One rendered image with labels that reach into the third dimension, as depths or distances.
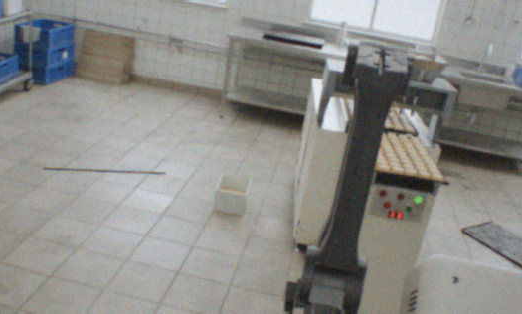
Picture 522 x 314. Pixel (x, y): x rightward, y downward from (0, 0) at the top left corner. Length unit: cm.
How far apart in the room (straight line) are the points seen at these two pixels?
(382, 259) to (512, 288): 190
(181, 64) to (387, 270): 437
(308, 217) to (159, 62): 374
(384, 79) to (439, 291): 31
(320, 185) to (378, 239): 73
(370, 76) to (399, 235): 186
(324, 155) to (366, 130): 234
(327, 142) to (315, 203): 39
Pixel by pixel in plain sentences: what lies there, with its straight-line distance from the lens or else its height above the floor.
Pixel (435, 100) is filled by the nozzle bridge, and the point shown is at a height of 109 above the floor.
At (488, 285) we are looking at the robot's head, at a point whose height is 137.
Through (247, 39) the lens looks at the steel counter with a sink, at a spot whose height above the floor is 86.
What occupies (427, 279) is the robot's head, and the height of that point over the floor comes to 136.
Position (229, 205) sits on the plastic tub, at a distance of 378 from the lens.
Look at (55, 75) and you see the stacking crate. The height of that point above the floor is 9.
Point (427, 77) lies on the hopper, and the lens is 319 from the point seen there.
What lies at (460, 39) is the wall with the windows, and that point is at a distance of 626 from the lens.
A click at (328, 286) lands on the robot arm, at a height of 126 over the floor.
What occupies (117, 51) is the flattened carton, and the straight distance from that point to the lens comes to 658.
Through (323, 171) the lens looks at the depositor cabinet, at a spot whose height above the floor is 58.
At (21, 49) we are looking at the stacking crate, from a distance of 637.
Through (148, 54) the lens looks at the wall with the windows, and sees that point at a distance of 663.
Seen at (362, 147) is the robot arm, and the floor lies 149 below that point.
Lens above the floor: 175
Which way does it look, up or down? 22 degrees down
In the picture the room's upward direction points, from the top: 10 degrees clockwise
